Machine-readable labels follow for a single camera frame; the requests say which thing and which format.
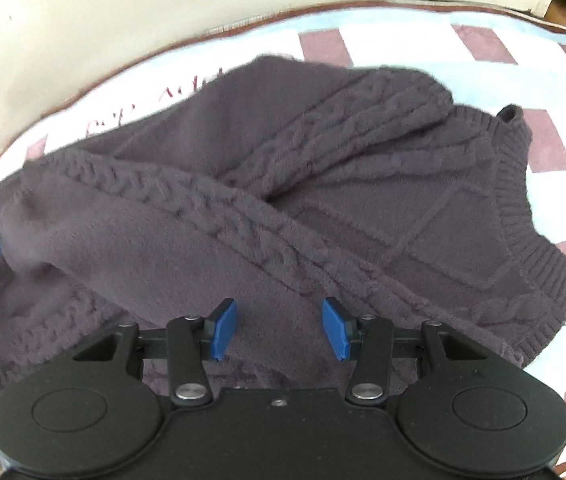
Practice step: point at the checkered white and maroon blanket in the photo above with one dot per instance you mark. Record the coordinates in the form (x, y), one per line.
(403, 45)

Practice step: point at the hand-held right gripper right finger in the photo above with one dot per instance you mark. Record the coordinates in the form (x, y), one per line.
(335, 327)

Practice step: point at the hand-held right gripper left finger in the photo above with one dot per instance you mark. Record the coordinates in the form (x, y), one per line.
(223, 327)

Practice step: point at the cream sofa backrest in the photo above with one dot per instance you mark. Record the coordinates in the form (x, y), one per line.
(113, 5)

